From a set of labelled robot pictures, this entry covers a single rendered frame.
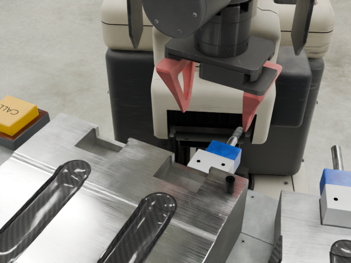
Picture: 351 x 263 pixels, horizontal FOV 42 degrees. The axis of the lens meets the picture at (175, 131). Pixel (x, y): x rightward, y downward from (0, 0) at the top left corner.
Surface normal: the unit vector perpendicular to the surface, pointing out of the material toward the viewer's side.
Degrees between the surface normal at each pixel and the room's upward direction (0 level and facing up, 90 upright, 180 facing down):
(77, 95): 0
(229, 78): 90
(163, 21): 90
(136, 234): 6
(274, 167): 90
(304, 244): 0
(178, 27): 90
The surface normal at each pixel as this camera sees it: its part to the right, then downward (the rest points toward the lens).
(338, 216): -0.18, 0.62
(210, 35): -0.43, 0.58
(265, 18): -0.01, -0.67
